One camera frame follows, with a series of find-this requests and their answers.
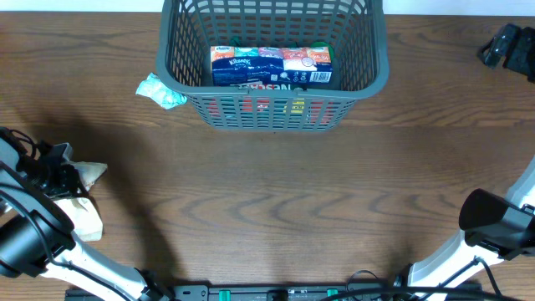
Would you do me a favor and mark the beige paper pouch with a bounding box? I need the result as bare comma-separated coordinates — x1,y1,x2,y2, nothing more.
54,161,108,242

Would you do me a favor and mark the teal packet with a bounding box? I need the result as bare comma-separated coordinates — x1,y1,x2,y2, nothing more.
135,73,187,110

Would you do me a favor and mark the green lid jar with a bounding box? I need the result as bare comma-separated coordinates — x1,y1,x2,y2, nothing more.
310,42,334,64

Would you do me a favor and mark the Kleenex tissue multipack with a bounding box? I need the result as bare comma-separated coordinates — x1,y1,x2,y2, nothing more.
210,46,334,86

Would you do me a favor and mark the green Nescafe coffee bag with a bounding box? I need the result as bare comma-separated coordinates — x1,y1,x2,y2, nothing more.
229,37,298,90

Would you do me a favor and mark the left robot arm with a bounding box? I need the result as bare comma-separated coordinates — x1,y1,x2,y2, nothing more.
1,127,175,300

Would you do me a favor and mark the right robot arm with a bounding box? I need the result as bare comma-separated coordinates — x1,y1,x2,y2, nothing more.
396,23,534,288

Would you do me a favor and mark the grey plastic basket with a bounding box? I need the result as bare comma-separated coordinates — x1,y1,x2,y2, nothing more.
156,0,390,131

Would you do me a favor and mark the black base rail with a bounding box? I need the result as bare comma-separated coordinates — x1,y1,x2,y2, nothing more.
64,279,482,301

